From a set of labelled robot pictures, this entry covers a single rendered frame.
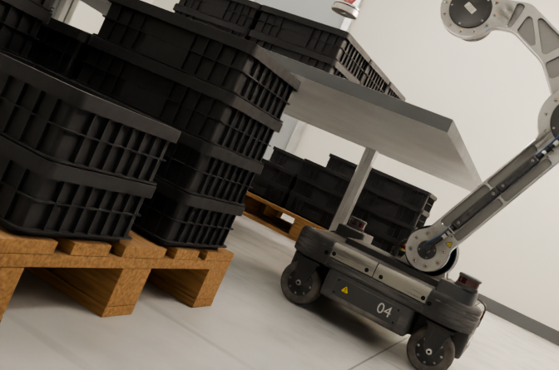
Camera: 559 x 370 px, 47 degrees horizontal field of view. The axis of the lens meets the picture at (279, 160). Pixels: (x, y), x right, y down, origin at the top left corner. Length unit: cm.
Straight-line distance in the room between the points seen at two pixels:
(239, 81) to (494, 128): 436
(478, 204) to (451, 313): 36
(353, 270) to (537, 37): 95
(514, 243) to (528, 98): 118
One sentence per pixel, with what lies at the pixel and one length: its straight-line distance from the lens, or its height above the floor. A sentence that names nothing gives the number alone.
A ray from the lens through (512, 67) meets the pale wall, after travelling 567.
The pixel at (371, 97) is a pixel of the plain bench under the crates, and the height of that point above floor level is 68.
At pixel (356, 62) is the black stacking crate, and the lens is 253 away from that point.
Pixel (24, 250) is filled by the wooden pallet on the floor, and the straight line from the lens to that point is 101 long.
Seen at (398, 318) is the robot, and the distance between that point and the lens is 199.
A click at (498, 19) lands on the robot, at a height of 112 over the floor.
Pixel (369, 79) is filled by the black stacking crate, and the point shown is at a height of 87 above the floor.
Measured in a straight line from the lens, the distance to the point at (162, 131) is 113.
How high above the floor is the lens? 40
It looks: level
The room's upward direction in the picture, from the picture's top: 24 degrees clockwise
